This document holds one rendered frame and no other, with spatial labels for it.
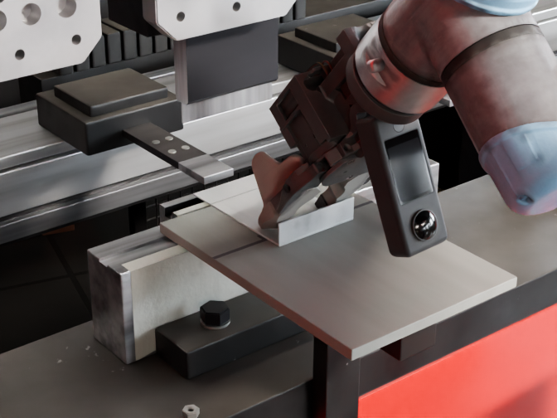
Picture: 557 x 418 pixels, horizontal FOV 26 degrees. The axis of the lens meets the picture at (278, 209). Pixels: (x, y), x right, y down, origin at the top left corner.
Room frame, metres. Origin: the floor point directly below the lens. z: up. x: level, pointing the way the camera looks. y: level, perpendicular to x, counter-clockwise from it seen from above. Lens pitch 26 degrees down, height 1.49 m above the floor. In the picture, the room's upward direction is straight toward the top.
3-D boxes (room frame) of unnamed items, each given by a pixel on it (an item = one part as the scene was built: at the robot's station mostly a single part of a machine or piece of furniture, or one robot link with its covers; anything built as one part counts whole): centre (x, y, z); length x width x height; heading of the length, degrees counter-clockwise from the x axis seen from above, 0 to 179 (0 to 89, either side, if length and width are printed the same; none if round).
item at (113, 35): (1.47, 0.13, 1.02); 0.37 x 0.06 x 0.04; 128
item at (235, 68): (1.03, 0.05, 1.13); 0.10 x 0.02 x 0.10; 128
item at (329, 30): (1.36, -0.12, 1.01); 0.26 x 0.12 x 0.05; 38
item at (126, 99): (1.16, 0.14, 1.01); 0.26 x 0.12 x 0.05; 38
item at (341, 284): (0.91, -0.04, 1.00); 0.26 x 0.18 x 0.01; 38
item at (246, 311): (1.01, -0.02, 0.89); 0.30 x 0.05 x 0.03; 128
